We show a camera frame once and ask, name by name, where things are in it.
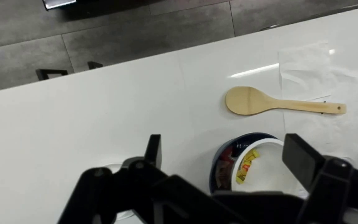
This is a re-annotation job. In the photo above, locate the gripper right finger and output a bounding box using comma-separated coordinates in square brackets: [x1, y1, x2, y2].
[282, 133, 358, 224]

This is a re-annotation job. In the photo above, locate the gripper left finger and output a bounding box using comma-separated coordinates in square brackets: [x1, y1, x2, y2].
[57, 134, 239, 224]

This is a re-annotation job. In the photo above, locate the dark blue coffee cup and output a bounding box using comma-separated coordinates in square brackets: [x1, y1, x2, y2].
[210, 133, 309, 199]

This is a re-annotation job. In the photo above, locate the yellow sachet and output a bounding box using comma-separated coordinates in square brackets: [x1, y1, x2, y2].
[236, 149, 259, 184]

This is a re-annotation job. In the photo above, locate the white paper sheet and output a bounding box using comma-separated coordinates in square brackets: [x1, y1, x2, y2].
[278, 40, 358, 170]

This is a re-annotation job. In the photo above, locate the wooden spoon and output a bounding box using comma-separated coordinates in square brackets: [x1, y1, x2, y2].
[225, 86, 347, 116]

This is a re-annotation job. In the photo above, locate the silver metal base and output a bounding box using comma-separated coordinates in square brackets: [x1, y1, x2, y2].
[42, 0, 77, 10]

